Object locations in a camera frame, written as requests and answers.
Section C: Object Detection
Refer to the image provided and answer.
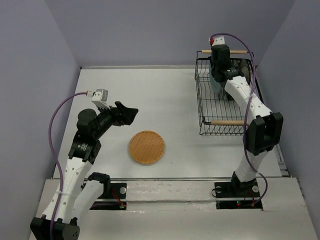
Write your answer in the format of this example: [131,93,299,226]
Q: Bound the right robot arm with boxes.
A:
[211,44,284,196]

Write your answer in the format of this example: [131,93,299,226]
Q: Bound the purple cable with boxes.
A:
[47,91,91,240]
[209,33,270,207]

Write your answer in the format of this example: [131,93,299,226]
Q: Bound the large black striped plate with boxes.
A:
[239,59,251,83]

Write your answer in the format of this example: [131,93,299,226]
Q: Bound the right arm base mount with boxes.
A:
[211,173,263,210]

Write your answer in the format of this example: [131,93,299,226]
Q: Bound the small black striped plate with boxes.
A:
[231,59,242,69]

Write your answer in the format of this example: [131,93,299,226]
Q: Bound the black wire dish rack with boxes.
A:
[194,49,258,137]

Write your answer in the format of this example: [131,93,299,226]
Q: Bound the blue floral plate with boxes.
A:
[218,88,234,101]

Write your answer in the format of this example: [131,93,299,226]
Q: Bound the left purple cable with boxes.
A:
[47,91,91,240]

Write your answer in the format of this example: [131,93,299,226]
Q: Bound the woven bamboo plate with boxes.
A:
[128,130,165,165]

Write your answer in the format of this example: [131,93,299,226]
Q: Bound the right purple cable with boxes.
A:
[209,33,270,207]

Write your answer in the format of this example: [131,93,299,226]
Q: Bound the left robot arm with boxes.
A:
[30,101,139,240]

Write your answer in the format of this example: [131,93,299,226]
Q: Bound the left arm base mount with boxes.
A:
[90,182,127,211]

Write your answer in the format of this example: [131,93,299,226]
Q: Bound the teal plate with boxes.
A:
[208,56,221,94]

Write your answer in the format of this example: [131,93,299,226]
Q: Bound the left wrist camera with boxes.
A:
[86,88,110,109]

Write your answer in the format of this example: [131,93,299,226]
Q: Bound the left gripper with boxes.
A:
[93,101,139,140]

